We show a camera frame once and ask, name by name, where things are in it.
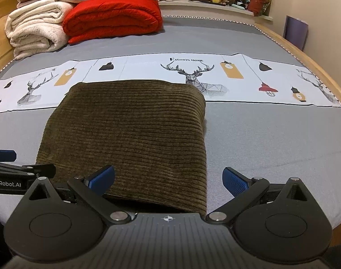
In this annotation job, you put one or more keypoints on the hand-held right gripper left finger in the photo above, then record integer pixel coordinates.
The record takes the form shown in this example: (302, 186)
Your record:
(100, 178)

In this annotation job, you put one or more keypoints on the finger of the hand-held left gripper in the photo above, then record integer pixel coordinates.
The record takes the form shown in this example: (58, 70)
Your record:
(2, 156)
(19, 171)

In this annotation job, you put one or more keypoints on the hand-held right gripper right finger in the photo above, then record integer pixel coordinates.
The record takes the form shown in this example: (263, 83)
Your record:
(236, 180)

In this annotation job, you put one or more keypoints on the white fleece blanket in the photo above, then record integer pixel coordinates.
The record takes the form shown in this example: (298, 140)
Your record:
(33, 28)

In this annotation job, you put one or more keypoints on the purple board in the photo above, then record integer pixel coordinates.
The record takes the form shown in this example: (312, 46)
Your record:
(296, 33)

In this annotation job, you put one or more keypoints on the red folded quilt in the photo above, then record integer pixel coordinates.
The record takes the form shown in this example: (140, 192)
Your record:
(111, 16)

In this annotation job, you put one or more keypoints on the teal toy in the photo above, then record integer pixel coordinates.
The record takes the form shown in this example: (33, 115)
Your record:
(241, 6)

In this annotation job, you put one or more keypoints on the white window sill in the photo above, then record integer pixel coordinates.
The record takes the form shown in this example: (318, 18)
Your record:
(187, 8)

